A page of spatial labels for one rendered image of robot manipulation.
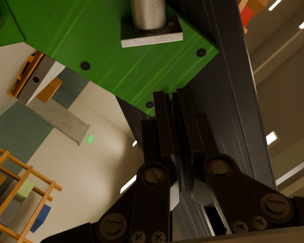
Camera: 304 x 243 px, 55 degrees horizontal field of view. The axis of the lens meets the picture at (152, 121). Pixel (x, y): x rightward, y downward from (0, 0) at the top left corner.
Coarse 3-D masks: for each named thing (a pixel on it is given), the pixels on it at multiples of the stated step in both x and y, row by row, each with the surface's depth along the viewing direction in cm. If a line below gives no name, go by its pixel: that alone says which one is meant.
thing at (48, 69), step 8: (40, 56) 44; (48, 56) 43; (32, 64) 44; (40, 64) 44; (48, 64) 44; (56, 64) 47; (32, 72) 45; (40, 72) 45; (48, 72) 45; (56, 72) 55; (24, 80) 46; (32, 80) 46; (40, 80) 46; (48, 80) 52; (16, 88) 47; (24, 88) 47; (32, 88) 47; (40, 88) 49; (16, 96) 48; (24, 96) 48; (32, 96) 48
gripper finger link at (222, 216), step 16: (208, 160) 11; (224, 160) 11; (208, 176) 10; (224, 176) 10; (240, 176) 10; (224, 192) 10; (240, 192) 10; (224, 208) 9; (240, 208) 9; (256, 208) 9; (208, 224) 12; (224, 224) 9; (240, 224) 9; (256, 224) 9
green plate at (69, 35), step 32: (32, 0) 26; (64, 0) 27; (96, 0) 27; (128, 0) 27; (32, 32) 28; (64, 32) 29; (96, 32) 29; (192, 32) 30; (64, 64) 31; (96, 64) 31; (128, 64) 31; (160, 64) 32; (192, 64) 32; (128, 96) 34
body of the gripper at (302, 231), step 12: (288, 228) 8; (300, 228) 8; (180, 240) 8; (192, 240) 8; (204, 240) 8; (216, 240) 8; (228, 240) 8; (240, 240) 8; (252, 240) 8; (264, 240) 8; (276, 240) 8; (288, 240) 8; (300, 240) 8
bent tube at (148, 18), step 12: (132, 0) 24; (144, 0) 24; (156, 0) 24; (132, 12) 25; (144, 12) 24; (156, 12) 25; (132, 24) 27; (144, 24) 25; (156, 24) 25; (168, 24) 27; (132, 36) 26; (144, 36) 25; (156, 36) 25; (168, 36) 25; (180, 36) 26
